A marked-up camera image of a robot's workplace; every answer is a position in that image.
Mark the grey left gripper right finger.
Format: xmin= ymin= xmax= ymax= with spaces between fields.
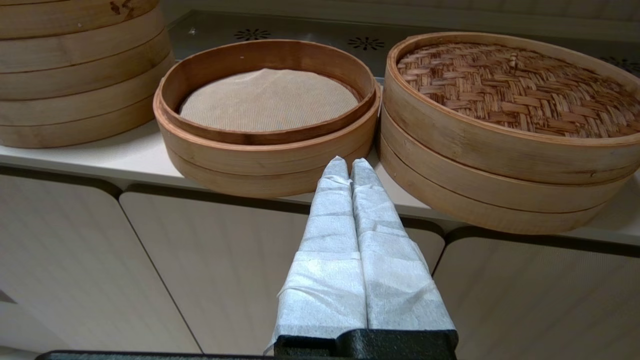
xmin=350 ymin=158 xmax=458 ymax=333

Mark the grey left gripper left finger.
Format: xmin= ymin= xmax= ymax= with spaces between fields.
xmin=264 ymin=156 xmax=368 ymax=356

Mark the woven bamboo steamer lid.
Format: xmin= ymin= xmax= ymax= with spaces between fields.
xmin=382 ymin=31 xmax=640 ymax=186

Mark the small bamboo steamer basket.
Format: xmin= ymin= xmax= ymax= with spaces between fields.
xmin=0 ymin=0 xmax=168 ymax=73
xmin=153 ymin=39 xmax=382 ymax=199
xmin=377 ymin=107 xmax=640 ymax=236
xmin=0 ymin=30 xmax=177 ymax=149

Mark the white steamer liner cloth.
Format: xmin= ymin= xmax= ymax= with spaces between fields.
xmin=178 ymin=68 xmax=360 ymax=133

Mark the white cabinet front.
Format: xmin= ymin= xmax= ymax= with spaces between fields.
xmin=0 ymin=166 xmax=640 ymax=360

